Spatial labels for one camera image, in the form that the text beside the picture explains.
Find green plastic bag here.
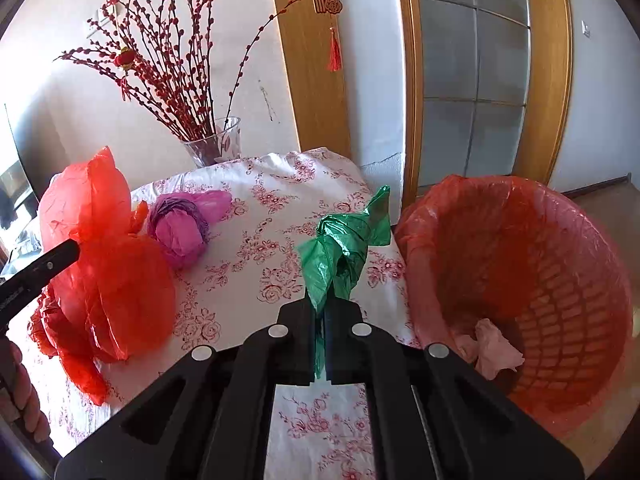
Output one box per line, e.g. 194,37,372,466
297,186,392,381

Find flat screen television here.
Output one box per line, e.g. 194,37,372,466
0,102,41,231

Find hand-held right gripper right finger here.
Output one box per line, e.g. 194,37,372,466
325,301,586,480

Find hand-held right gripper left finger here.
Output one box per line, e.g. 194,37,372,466
54,301,323,480

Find glass vase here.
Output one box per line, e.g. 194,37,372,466
181,117,242,168

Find red tassel hanging ornament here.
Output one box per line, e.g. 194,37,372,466
309,0,346,72

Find wooden wall trim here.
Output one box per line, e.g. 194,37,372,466
267,0,352,161

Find crumpled white tissue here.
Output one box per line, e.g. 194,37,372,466
455,317,525,378

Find frosted glass door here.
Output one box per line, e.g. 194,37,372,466
415,0,531,188

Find person's left hand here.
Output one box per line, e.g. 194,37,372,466
0,337,52,445

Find wooden door frame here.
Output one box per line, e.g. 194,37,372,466
395,0,573,211

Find pink plastic bag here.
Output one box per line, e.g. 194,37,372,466
146,190,233,271

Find red plastic bag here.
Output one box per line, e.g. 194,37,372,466
27,146,177,407

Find white wall panel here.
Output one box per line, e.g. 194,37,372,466
87,0,128,36

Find red berry branches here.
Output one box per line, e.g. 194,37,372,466
54,0,313,143

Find red lined waste basket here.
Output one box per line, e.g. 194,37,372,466
395,175,635,436

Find red lantern ornament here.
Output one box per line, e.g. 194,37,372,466
113,46,137,102

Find floral white tablecloth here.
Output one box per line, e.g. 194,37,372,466
15,147,421,480

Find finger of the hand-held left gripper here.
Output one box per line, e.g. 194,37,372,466
0,239,81,333

